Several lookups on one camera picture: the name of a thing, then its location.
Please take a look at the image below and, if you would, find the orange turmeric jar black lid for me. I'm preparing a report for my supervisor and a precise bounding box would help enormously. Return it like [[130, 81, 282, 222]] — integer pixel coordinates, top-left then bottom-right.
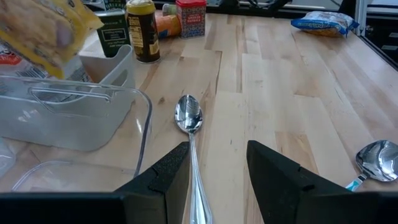
[[155, 14, 183, 40]]

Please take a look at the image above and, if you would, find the low clear plastic tray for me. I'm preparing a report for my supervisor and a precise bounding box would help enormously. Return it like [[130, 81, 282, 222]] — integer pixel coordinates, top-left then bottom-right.
[[0, 75, 154, 193]]

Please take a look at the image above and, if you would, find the yellow lid spice jar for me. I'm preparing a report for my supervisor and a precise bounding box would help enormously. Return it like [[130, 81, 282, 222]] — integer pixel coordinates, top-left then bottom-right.
[[125, 0, 162, 65]]

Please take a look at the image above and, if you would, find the yellow ramen pack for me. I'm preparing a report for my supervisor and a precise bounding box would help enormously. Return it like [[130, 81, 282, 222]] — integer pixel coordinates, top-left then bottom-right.
[[0, 0, 105, 80]]

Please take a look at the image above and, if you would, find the all-metal spoon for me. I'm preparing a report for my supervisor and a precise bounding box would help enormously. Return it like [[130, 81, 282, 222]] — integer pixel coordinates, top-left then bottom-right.
[[174, 93, 215, 224]]

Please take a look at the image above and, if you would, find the small grey plastic bin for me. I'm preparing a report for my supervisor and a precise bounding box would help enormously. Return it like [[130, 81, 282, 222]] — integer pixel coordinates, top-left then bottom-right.
[[0, 44, 137, 152]]

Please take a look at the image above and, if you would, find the dark green spice box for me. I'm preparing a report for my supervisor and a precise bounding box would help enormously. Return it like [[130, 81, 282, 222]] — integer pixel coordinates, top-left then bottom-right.
[[94, 9, 132, 58]]

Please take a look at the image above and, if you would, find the blue ramen pack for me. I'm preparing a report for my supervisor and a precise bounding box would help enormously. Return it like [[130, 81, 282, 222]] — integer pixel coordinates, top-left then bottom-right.
[[290, 10, 361, 39]]

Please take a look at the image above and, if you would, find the red silver ramen pack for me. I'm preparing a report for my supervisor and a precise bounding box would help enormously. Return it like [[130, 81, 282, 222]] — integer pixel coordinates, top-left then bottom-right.
[[0, 51, 93, 85]]

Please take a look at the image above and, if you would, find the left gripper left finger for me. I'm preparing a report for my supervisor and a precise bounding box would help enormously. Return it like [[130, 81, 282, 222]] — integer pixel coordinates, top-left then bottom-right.
[[0, 141, 191, 224]]

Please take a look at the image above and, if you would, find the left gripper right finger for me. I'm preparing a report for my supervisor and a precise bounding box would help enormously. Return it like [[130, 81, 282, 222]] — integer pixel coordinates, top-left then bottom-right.
[[246, 139, 398, 224]]

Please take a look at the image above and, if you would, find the green spice jar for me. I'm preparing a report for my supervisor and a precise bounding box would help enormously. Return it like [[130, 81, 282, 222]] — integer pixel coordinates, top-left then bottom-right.
[[161, 2, 178, 16]]

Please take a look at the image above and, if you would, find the red patterned paprika tin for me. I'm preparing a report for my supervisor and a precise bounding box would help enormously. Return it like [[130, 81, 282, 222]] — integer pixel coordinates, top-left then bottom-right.
[[175, 0, 208, 39]]

